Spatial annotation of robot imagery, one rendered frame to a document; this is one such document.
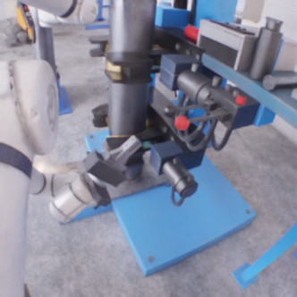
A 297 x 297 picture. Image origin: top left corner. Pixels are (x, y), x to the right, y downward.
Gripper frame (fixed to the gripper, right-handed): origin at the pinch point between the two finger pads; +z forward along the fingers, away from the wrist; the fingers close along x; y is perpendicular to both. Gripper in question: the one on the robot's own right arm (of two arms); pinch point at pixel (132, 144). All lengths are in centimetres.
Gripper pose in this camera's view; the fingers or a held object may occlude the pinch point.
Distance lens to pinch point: 63.8
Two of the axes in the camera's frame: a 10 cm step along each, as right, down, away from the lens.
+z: 7.4, -6.6, -1.3
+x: 5.1, 4.4, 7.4
